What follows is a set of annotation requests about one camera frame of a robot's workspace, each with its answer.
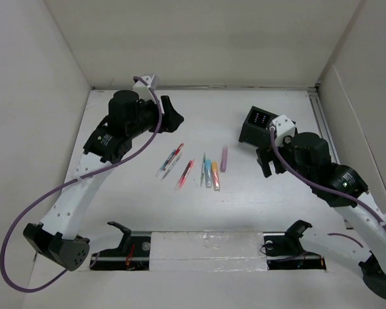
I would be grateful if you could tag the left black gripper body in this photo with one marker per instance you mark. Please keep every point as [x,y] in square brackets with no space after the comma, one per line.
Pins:
[149,114]

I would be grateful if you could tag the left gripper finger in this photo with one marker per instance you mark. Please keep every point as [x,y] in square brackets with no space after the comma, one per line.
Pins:
[174,121]
[167,104]

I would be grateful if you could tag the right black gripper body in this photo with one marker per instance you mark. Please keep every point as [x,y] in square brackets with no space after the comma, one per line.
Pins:
[286,150]

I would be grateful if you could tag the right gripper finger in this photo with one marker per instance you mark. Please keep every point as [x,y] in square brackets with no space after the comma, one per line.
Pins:
[265,166]
[279,168]

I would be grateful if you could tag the red grip gel pen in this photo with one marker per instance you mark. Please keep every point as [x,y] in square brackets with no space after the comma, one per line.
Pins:
[177,151]

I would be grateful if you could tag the dark blue clear pen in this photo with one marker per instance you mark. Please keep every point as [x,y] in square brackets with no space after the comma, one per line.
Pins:
[168,170]

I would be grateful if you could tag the purple highlighter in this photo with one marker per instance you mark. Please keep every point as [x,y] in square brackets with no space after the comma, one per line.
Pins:
[224,159]

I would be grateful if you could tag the teal blue pen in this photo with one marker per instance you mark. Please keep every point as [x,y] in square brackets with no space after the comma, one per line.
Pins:
[165,163]

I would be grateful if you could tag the orange highlighter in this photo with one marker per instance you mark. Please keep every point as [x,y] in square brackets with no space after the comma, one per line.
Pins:
[215,176]

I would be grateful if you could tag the green clear pen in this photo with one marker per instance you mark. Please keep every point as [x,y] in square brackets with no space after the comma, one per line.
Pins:
[203,170]

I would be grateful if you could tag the blue highlighter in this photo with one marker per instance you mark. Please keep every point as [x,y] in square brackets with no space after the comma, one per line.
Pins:
[208,173]

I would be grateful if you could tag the dark red pen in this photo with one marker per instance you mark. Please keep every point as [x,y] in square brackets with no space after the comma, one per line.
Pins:
[185,178]

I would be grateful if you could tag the bright red clear pen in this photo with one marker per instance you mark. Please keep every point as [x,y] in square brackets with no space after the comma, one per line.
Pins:
[184,173]

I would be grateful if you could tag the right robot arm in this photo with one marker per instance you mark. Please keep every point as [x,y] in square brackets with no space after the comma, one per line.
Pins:
[344,192]

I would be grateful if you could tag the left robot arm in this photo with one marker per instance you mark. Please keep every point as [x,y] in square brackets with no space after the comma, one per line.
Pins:
[56,235]

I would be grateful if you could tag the black pen holder box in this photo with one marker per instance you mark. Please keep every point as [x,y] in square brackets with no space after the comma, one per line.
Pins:
[255,128]

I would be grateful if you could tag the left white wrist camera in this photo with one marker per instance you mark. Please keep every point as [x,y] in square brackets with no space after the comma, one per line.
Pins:
[143,85]

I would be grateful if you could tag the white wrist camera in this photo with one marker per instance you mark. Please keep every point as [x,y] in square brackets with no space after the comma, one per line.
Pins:
[284,127]
[143,85]

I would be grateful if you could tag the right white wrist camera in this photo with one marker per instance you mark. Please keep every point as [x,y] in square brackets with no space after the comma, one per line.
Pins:
[284,127]

